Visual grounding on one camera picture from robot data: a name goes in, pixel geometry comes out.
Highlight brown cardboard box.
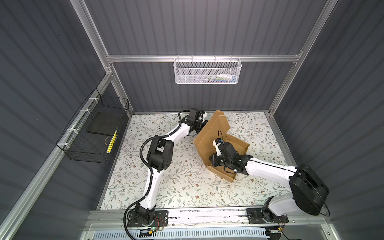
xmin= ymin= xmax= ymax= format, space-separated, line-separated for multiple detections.
xmin=194 ymin=110 xmax=250 ymax=183

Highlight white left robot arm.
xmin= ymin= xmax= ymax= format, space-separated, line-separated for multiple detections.
xmin=133 ymin=108 xmax=208 ymax=226

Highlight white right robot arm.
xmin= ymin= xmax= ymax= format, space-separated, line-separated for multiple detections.
xmin=210 ymin=139 xmax=330 ymax=223

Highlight items in white basket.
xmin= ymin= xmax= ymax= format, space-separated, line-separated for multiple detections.
xmin=202 ymin=74 xmax=238 ymax=84

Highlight black foam pad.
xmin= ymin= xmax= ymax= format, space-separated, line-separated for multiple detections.
xmin=87 ymin=112 xmax=121 ymax=137

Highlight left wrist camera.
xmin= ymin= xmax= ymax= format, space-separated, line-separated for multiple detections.
xmin=199 ymin=110 xmax=207 ymax=122

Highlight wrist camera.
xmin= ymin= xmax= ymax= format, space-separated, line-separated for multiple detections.
xmin=213 ymin=138 xmax=224 ymax=156
xmin=199 ymin=110 xmax=207 ymax=122

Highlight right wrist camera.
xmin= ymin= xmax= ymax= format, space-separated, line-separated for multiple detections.
xmin=213 ymin=138 xmax=224 ymax=156

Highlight white wire mesh basket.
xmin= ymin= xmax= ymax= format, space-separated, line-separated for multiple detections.
xmin=173 ymin=61 xmax=242 ymax=85

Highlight black corrugated cable conduit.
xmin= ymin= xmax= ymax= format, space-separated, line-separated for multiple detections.
xmin=123 ymin=109 xmax=191 ymax=240

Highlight aluminium horizontal frame bar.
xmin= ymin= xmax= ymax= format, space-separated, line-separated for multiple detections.
xmin=106 ymin=54 xmax=301 ymax=63

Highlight aluminium frame corner post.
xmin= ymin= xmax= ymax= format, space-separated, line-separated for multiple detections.
xmin=70 ymin=0 xmax=134 ymax=118

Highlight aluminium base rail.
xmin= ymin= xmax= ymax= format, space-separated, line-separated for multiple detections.
xmin=86 ymin=204 xmax=328 ymax=229

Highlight black wire mesh basket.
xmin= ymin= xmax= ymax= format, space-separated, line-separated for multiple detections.
xmin=57 ymin=90 xmax=130 ymax=164

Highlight aluminium right corner post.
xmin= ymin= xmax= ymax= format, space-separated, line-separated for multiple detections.
xmin=269 ymin=0 xmax=338 ymax=116

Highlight white vented cable duct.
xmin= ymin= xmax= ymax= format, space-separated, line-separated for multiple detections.
xmin=92 ymin=227 xmax=271 ymax=240

